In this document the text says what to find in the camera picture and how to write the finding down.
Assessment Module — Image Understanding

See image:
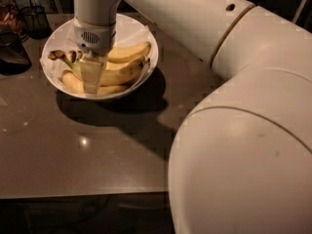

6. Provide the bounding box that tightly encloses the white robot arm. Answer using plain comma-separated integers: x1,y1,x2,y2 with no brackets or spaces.
74,0,312,234

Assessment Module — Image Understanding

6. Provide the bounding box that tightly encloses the glass jar with snacks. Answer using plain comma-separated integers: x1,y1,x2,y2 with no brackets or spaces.
0,0,28,41

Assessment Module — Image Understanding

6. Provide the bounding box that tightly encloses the dark round container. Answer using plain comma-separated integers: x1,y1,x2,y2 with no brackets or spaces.
0,32,32,75

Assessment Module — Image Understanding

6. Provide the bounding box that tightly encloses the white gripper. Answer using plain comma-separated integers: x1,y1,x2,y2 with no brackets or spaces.
73,18,116,94

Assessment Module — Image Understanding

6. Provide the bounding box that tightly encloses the yellow banana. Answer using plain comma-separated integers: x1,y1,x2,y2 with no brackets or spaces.
108,42,151,62
106,56,150,70
48,50,144,86
61,70,128,97

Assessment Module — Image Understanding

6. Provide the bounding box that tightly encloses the black mesh pen cup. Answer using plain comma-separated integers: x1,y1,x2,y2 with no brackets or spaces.
20,0,52,39

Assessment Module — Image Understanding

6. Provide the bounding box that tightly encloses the white bowl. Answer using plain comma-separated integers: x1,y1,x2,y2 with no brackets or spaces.
40,14,158,101

